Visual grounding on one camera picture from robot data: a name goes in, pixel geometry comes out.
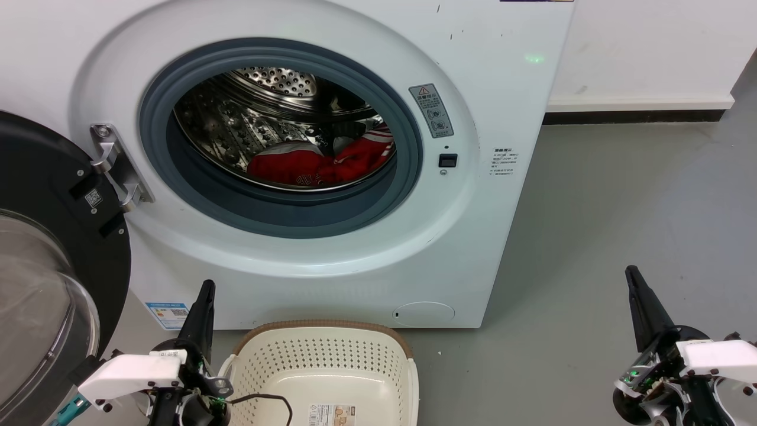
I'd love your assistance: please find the red white-striped garment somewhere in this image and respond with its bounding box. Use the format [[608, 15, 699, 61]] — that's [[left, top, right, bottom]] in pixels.
[[247, 124, 396, 189]]

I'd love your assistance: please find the silver metal door hinge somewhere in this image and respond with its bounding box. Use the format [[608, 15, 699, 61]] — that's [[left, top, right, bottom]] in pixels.
[[90, 123, 156, 212]]

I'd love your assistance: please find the grey warning sticker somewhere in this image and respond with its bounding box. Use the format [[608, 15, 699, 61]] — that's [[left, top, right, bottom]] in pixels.
[[409, 83, 455, 139]]

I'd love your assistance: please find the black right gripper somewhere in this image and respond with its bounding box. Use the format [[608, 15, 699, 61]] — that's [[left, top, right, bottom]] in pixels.
[[613, 266, 734, 426]]

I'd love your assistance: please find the white wall skirting board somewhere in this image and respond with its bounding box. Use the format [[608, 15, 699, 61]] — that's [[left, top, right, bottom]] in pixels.
[[545, 95, 735, 113]]

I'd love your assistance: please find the printed paper product label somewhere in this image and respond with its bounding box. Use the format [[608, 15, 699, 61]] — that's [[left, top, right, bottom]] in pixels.
[[308, 404, 357, 426]]

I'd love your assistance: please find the grey rubber door gasket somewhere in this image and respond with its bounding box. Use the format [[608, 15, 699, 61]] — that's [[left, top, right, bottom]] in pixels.
[[139, 38, 424, 240]]

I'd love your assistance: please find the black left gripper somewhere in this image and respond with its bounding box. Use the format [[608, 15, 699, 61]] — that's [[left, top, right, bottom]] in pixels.
[[148, 280, 232, 426]]

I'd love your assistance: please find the white front-load washing machine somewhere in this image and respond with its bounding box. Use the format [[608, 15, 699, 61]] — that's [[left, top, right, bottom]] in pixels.
[[0, 0, 575, 330]]

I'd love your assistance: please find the teal connector plug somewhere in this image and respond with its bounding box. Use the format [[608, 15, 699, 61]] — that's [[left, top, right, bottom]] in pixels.
[[50, 395, 90, 426]]

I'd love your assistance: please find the black round washer door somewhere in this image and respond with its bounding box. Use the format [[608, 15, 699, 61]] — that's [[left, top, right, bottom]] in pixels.
[[0, 110, 132, 426]]

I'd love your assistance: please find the black wall base strip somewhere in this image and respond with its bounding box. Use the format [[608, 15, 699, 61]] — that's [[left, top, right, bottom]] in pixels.
[[543, 109, 727, 125]]

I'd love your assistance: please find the round white filter cover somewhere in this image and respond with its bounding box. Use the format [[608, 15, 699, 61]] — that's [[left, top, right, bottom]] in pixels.
[[393, 301, 456, 328]]

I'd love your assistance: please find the thin black cable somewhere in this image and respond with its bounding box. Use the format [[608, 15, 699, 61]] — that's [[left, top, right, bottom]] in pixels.
[[228, 393, 294, 426]]

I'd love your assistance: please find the stainless steel washing machine drum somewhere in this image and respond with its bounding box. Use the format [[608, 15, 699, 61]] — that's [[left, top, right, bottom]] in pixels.
[[173, 66, 397, 192]]

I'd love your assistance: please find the blue white energy label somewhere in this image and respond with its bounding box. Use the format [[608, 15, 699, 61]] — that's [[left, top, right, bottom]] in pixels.
[[145, 302, 191, 331]]

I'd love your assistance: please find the cream perforated laundry basket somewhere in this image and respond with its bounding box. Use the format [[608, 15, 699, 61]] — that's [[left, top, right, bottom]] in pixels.
[[218, 320, 419, 426]]

